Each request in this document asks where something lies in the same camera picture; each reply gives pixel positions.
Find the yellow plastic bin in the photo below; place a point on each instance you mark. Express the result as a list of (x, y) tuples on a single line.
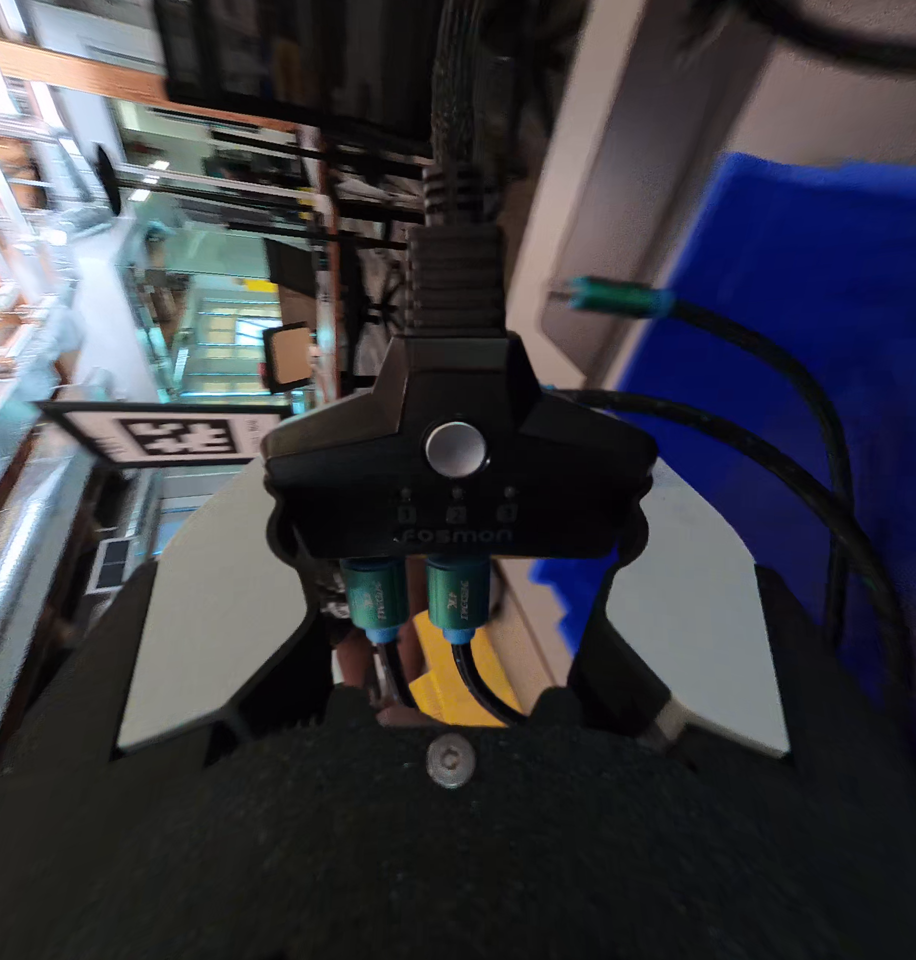
[(451, 675)]

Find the blue plastic bin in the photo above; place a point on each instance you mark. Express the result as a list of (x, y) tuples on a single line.
[(818, 270)]

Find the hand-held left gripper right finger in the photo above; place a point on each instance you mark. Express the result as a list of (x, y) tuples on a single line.
[(698, 615)]

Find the black round disc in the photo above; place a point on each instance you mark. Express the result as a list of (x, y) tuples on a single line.
[(109, 180)]

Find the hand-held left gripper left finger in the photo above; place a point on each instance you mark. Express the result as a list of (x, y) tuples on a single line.
[(218, 630)]

